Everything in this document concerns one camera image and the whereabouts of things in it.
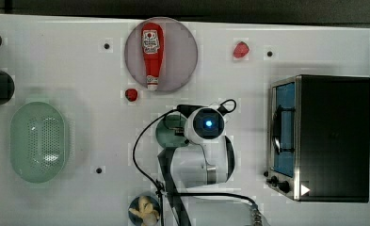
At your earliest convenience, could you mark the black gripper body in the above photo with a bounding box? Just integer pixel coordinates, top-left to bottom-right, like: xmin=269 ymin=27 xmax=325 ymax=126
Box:
xmin=173 ymin=126 xmax=185 ymax=137

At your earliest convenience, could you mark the teal green mug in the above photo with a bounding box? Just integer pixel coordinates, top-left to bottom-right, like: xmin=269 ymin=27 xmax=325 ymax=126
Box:
xmin=155 ymin=115 xmax=188 ymax=148

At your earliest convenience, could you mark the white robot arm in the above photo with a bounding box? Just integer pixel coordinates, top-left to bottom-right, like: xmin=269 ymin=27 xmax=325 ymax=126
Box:
xmin=158 ymin=105 xmax=271 ymax=226

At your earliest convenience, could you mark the small red strawberry toy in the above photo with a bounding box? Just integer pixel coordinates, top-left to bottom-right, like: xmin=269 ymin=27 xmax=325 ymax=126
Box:
xmin=125 ymin=89 xmax=138 ymax=102

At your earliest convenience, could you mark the grey round plate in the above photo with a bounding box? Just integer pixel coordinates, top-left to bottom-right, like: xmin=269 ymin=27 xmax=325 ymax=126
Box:
xmin=124 ymin=17 xmax=198 ymax=91

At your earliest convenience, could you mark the blue bowl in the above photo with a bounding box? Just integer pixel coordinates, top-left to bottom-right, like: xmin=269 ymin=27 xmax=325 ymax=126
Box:
xmin=128 ymin=196 xmax=160 ymax=226

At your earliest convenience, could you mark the peeled banana toy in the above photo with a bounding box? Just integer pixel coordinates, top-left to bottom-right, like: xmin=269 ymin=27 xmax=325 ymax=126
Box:
xmin=129 ymin=196 xmax=160 ymax=226

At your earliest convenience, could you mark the red ketchup bottle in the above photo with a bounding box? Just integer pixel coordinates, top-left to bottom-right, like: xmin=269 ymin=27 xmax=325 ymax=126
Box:
xmin=141 ymin=23 xmax=165 ymax=90

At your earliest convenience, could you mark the large red strawberry toy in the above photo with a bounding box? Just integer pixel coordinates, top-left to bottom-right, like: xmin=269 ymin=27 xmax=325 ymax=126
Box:
xmin=233 ymin=41 xmax=249 ymax=58

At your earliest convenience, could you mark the silver black toaster oven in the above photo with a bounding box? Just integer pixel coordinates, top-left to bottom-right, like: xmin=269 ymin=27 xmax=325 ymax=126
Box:
xmin=264 ymin=74 xmax=370 ymax=202

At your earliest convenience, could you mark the green perforated colander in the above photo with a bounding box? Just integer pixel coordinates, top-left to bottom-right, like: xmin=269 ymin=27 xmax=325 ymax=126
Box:
xmin=10 ymin=102 xmax=69 ymax=184

